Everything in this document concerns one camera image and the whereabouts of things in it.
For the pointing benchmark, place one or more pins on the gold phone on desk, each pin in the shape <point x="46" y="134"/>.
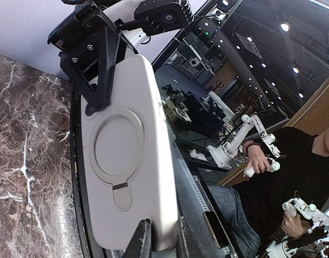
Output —
<point x="216" y="230"/>

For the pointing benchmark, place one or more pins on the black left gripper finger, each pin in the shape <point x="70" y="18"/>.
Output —
<point x="140" y="243"/>

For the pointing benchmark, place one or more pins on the white slotted cable duct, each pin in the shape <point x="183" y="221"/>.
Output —
<point x="193" y="181"/>

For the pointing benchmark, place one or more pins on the seated operator in black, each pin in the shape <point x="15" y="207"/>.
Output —
<point x="306" y="170"/>

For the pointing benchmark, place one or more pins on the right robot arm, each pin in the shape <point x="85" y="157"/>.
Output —
<point x="129" y="39"/>

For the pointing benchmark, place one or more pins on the white phone case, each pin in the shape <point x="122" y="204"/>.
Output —
<point x="128" y="162"/>

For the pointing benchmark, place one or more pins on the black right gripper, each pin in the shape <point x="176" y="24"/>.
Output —
<point x="90" y="64"/>

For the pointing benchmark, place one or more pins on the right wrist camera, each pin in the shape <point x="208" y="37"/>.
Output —
<point x="157" y="17"/>

